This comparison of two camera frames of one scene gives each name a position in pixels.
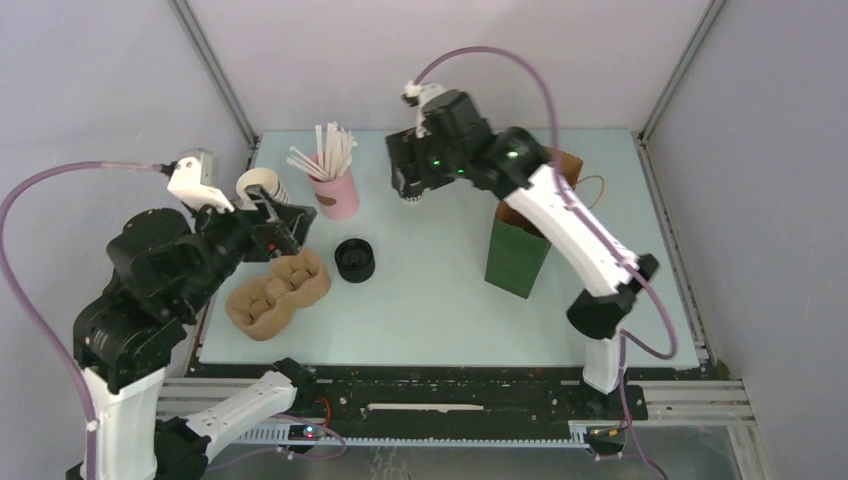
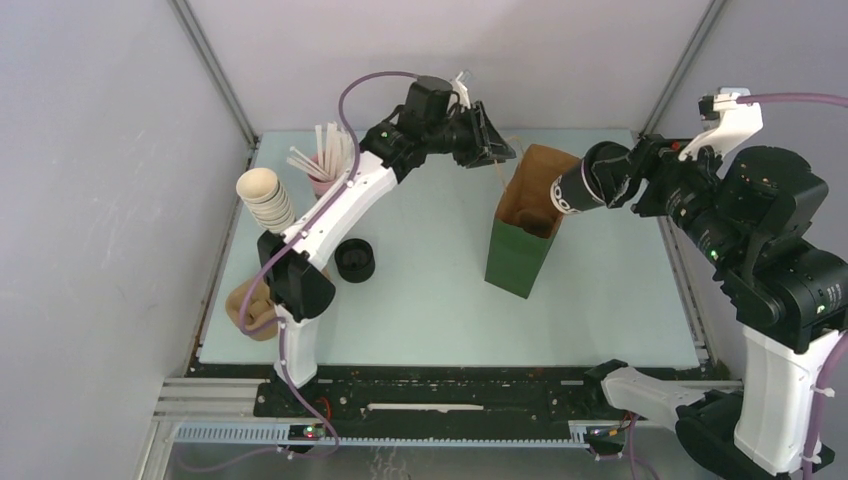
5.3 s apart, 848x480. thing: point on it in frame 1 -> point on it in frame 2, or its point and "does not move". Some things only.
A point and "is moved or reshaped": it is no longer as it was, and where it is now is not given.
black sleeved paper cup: [412, 193] is moved or reshaped
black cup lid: [355, 260] does not move
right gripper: [405, 148] -> [653, 156]
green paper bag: [519, 246] does not move
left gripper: [284, 230] -> [485, 145]
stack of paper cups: [269, 182] does not move
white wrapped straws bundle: [339, 152] does not move
